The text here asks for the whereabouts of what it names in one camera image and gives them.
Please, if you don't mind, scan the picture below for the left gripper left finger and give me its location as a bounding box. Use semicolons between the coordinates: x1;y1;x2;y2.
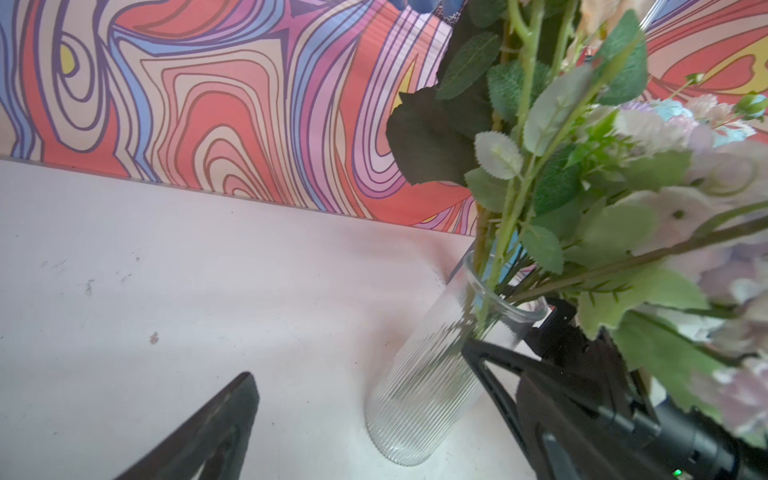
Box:
119;372;260;479

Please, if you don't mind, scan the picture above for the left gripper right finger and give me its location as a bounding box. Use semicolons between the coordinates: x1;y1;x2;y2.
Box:
517;375;660;480

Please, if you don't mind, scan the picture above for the peach carnation stem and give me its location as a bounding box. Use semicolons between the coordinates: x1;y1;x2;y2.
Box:
465;1;653;292

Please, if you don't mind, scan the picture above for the green white filler bunch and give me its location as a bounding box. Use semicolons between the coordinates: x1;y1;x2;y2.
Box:
520;100;767;447

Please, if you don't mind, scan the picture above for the clear glass vase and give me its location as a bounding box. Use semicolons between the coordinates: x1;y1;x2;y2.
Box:
364;252;551;466

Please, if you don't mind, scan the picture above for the blue hydrangea bunch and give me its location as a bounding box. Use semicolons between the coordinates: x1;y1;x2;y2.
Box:
650;73;767;147

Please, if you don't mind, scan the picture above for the blue hydrangea stem with leaves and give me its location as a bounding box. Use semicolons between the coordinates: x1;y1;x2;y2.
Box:
386;1;506;187

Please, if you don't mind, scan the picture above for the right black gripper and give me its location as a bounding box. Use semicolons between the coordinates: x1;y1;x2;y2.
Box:
462;298;767;479

